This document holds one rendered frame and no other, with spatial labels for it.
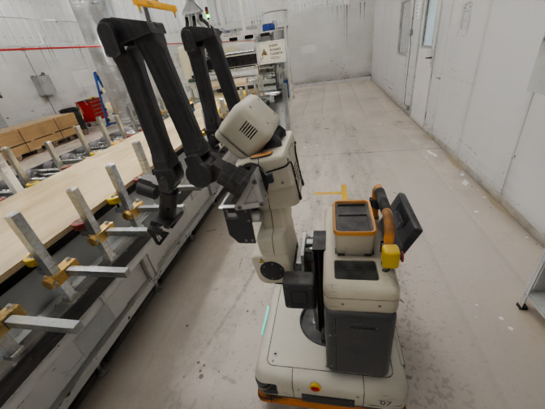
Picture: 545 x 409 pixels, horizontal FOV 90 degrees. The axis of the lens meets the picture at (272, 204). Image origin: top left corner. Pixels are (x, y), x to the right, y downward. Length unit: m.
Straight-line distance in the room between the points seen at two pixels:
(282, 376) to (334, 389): 0.22
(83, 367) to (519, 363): 2.26
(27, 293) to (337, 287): 1.33
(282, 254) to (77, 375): 1.33
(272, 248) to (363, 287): 0.36
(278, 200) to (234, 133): 0.28
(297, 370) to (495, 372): 1.01
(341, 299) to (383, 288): 0.14
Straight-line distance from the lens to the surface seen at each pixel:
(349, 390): 1.41
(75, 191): 1.47
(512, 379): 1.94
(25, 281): 1.64
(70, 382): 1.98
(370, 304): 1.02
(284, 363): 1.43
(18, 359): 1.41
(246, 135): 0.89
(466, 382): 1.84
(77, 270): 1.40
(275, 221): 1.05
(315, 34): 11.50
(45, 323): 1.21
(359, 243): 1.05
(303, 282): 1.07
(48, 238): 1.62
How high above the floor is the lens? 1.52
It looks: 30 degrees down
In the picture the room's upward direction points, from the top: 8 degrees counter-clockwise
